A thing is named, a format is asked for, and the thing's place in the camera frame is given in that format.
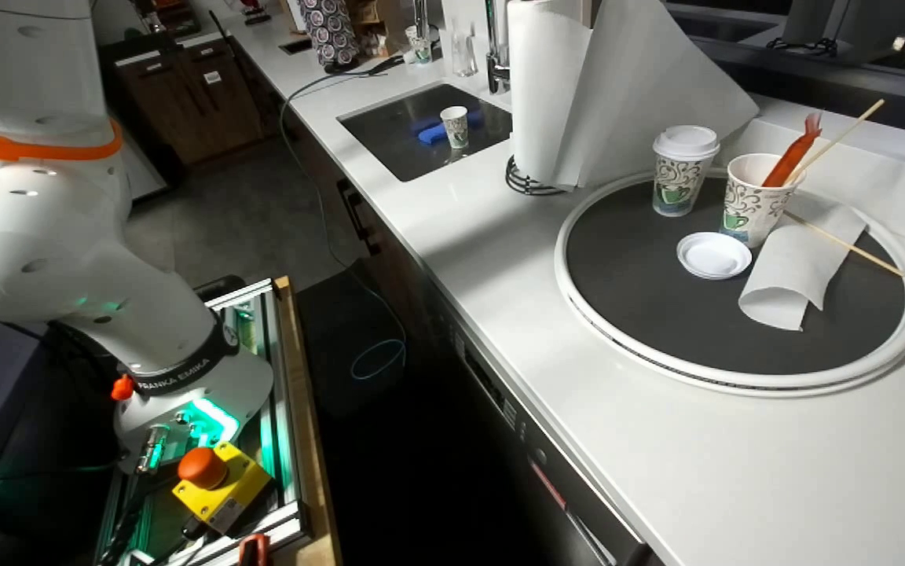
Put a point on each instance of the open paper cup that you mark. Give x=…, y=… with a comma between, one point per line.
x=753, y=208

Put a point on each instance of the orange plastic fork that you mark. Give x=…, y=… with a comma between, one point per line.
x=793, y=156

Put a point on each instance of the lidded paper coffee cup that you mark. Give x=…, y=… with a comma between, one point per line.
x=684, y=163

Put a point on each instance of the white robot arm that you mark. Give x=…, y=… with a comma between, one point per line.
x=60, y=235

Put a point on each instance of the yellow emergency stop box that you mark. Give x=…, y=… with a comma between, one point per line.
x=216, y=484

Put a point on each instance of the stainless steel sink basin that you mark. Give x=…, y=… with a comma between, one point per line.
x=408, y=139

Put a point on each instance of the wooden chopstick in cup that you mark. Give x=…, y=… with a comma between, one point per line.
x=836, y=139

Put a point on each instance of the curled white paper sheet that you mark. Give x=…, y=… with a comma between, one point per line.
x=797, y=268

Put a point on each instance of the black wire towel holder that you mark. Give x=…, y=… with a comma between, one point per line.
x=522, y=183

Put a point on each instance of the brown lower cabinet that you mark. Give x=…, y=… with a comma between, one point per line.
x=183, y=105

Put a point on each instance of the white paper towel roll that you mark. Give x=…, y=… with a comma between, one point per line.
x=593, y=97

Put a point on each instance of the paper cup in sink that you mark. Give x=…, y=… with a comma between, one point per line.
x=456, y=128

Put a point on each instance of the patterned canister on counter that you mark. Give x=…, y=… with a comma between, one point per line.
x=330, y=33

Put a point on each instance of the blue sponge in sink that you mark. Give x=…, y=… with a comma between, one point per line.
x=432, y=133

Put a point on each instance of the white plastic cup lid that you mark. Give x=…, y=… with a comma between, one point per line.
x=712, y=256

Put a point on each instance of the wooden chopstick on tray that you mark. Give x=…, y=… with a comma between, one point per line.
x=847, y=246

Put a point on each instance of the round black white tray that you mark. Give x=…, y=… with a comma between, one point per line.
x=619, y=268

